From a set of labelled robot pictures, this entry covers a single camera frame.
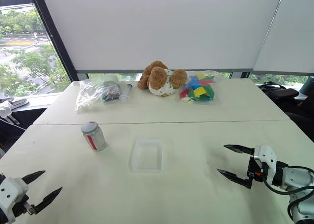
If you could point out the brown and white plush toy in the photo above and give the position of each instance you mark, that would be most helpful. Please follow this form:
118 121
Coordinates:
159 79

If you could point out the black window frame post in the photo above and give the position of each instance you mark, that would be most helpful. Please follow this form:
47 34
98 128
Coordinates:
52 35

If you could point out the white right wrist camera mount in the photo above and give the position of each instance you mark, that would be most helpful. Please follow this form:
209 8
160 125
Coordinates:
266 160

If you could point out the white tape roll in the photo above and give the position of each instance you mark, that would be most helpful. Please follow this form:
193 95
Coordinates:
110 80

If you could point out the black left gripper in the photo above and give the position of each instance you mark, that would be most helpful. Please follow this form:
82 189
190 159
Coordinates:
21 207

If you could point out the dark slipper on sill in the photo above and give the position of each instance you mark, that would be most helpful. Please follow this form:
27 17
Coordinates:
16 102

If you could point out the wide white roller blind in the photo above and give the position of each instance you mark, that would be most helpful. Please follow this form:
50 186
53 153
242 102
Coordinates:
159 28

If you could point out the small bag of coloured pieces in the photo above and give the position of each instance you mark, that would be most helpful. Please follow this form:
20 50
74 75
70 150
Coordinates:
111 94

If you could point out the teal cylindrical object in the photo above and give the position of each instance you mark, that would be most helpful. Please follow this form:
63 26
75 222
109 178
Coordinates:
307 86

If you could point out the narrow white roller blind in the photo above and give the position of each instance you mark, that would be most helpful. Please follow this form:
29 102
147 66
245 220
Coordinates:
289 37

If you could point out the clear crumpled plastic bag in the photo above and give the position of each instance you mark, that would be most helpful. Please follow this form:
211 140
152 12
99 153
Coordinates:
89 94

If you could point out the white object on sill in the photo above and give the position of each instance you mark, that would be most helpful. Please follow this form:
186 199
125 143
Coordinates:
5 110

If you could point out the white bottle with red label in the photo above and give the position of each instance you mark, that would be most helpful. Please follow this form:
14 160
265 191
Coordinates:
94 138

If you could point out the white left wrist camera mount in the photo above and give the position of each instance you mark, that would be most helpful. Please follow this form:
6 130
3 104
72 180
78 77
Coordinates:
11 193

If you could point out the black office chair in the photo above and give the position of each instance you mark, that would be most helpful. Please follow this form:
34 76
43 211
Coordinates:
289 99

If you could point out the clear plastic tray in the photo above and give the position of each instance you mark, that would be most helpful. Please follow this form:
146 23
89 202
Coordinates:
147 156

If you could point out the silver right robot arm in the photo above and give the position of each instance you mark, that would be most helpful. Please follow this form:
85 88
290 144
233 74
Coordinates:
298 180

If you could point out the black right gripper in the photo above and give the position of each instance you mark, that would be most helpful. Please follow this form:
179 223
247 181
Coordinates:
255 170

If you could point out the bag of coloured blocks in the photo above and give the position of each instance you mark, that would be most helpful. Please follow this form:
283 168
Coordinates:
198 88

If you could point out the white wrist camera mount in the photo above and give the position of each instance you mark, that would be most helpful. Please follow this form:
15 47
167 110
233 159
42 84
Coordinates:
266 160
11 193

